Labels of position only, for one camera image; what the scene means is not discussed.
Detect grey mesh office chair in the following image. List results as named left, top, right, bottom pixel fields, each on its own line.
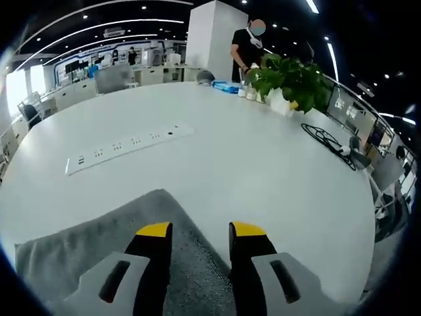
left=95, top=63, right=133, bottom=95

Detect white inset power strip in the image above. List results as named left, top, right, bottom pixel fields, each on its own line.
left=65, top=121, right=195, bottom=177

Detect grey towel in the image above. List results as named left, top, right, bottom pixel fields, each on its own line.
left=14, top=188, right=238, bottom=316

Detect blue packet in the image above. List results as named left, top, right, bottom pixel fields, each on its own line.
left=211, top=79, right=243, bottom=95

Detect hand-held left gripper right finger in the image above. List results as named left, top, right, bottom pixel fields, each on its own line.
left=228, top=221, right=336, bottom=316

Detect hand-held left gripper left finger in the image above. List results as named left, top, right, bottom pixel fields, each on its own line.
left=62, top=221, right=174, bottom=316

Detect coiled black cable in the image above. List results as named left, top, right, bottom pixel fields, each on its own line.
left=300, top=122, right=358, bottom=172

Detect grey cap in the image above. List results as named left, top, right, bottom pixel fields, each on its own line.
left=195, top=69, right=216, bottom=86

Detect black office chair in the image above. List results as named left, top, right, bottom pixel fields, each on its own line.
left=20, top=104, right=42, bottom=131

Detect small white bottles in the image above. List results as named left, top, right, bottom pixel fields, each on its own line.
left=237, top=80, right=261, bottom=101

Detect dark monitor screen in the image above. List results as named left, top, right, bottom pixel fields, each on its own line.
left=326, top=82, right=380, bottom=143

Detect green potted plant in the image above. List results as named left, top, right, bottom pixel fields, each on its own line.
left=247, top=53, right=332, bottom=115

